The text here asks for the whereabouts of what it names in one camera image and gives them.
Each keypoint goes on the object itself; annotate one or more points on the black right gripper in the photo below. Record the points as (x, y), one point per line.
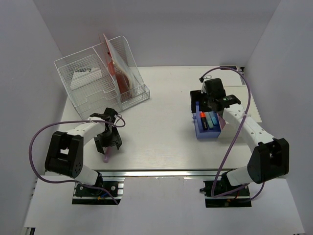
(196, 96)

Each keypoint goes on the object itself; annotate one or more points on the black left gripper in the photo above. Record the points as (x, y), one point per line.
(115, 140)

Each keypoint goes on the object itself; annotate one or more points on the pink highlighter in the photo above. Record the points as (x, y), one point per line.
(107, 153)

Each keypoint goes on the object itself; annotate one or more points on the orange black highlighter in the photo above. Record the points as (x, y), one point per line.
(203, 121)

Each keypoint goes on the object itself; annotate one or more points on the blue highlighter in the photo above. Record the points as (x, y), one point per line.
(213, 118)

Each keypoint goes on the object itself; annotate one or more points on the green highlighter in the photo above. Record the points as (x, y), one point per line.
(209, 121)

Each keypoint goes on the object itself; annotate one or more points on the purple blue drawer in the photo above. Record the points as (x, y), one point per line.
(200, 133)

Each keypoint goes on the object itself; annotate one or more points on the clear document sleeve with papers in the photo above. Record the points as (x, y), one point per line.
(122, 66)

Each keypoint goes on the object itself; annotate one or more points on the pink drawer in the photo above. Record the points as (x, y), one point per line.
(222, 122)

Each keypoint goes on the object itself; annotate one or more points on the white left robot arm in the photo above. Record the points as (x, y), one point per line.
(65, 155)

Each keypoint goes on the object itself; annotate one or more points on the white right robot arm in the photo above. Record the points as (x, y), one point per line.
(269, 156)

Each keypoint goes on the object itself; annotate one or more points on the small blue label plate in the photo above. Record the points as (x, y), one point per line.
(228, 67)

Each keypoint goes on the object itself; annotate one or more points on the white drawer box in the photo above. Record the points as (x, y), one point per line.
(241, 93)

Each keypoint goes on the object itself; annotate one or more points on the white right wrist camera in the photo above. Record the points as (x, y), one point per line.
(203, 88)

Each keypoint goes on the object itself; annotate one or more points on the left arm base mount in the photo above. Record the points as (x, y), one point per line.
(111, 196)

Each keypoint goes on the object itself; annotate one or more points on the aluminium table rail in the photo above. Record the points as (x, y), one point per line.
(158, 173)

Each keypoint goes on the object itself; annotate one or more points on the white wire file organizer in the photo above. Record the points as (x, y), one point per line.
(121, 86)

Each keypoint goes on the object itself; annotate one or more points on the papers in wire organizer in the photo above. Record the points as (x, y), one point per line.
(85, 77)

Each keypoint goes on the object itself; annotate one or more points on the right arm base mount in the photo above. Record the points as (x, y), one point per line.
(233, 199)

